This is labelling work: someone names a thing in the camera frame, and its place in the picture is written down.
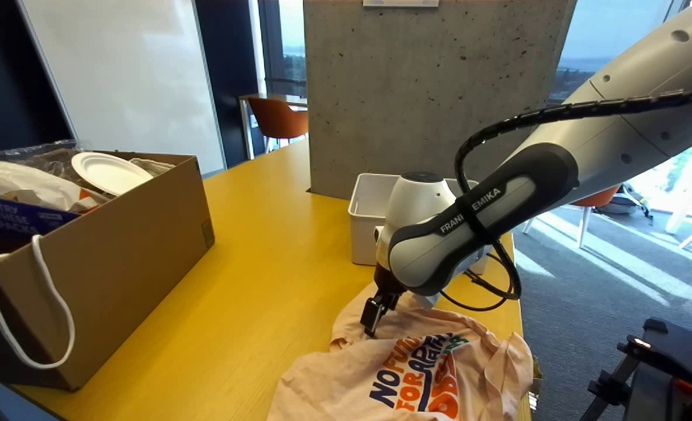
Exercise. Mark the orange and black clamp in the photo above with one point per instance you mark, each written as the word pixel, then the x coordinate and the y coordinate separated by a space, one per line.
pixel 635 375

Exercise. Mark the white paper plate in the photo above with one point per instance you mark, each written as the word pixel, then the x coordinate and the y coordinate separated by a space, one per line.
pixel 110 174

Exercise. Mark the brown cardboard box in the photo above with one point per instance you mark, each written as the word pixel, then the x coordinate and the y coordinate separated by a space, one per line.
pixel 103 272

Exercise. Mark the white plastic storage bin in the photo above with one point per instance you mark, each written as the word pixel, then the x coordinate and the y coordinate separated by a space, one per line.
pixel 366 218

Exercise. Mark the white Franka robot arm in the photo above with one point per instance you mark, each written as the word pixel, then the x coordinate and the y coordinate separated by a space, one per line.
pixel 518 195

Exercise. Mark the blue printed package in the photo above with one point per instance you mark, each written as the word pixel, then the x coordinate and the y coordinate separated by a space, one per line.
pixel 9 218

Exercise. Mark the peach printed t-shirt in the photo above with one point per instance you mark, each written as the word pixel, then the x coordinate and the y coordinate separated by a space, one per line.
pixel 408 375

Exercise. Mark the white wall panel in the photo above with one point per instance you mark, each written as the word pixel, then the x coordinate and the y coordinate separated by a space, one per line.
pixel 120 78

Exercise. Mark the white crumpled plastic bag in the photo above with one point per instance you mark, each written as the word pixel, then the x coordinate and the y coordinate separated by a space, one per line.
pixel 20 183

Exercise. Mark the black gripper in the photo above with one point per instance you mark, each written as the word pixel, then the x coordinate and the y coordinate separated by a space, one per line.
pixel 387 291

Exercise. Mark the orange chair with metal frame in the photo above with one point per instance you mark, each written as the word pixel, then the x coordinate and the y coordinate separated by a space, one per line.
pixel 278 117

